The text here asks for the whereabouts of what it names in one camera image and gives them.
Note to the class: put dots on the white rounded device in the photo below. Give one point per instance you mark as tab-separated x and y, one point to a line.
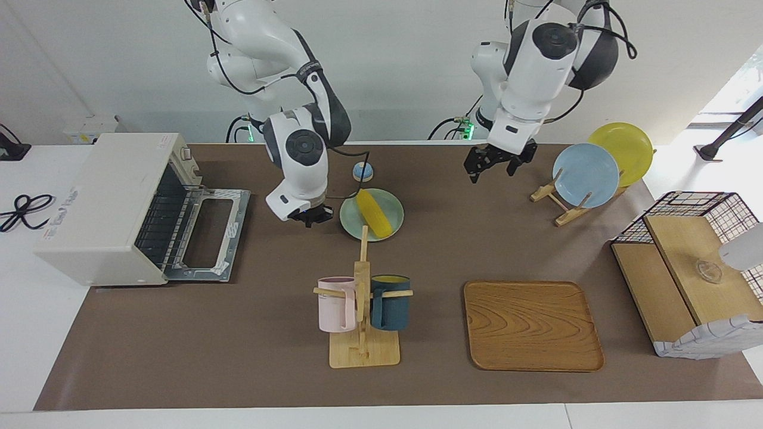
744	249

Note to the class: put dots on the black clamp mount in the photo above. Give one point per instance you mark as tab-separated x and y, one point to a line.
12	149

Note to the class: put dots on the light blue plate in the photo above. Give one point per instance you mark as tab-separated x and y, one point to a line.
587	176

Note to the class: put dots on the wooden serving tray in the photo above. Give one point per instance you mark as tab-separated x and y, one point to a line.
533	326

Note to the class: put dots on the brown table mat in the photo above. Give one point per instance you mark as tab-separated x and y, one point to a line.
268	333

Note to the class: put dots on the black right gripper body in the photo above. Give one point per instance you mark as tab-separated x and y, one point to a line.
313	213

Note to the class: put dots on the wooden plate rack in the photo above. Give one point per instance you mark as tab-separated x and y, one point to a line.
563	217

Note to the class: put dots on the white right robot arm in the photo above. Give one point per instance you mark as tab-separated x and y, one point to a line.
301	179

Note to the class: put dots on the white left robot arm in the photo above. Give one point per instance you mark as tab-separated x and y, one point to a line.
536	77

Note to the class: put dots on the yellow plate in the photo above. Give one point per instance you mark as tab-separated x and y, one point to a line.
626	149

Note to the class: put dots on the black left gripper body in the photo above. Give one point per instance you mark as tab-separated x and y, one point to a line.
501	154

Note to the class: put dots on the white checked cloth liner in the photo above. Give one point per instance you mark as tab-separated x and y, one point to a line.
709	342

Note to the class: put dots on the oven door with window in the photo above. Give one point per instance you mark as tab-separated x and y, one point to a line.
235	238

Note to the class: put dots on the small clear glass dish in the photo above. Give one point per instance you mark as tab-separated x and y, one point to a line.
707	271

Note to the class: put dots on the black floor stand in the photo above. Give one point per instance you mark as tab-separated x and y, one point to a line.
709	152

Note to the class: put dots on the yellow corn cob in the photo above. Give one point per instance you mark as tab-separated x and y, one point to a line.
374	213

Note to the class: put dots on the pink mug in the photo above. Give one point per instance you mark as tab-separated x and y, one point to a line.
335	307

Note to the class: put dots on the wooden mug rack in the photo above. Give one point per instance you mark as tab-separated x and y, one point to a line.
363	354

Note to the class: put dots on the pale green plate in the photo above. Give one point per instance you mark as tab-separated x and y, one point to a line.
351	220

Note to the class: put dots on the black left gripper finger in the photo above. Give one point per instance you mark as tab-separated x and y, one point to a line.
474	176
512	168

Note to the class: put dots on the dark teal mug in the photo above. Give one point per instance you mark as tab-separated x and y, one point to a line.
390	310

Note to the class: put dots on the white toaster oven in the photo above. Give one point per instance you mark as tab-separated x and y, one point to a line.
95	202

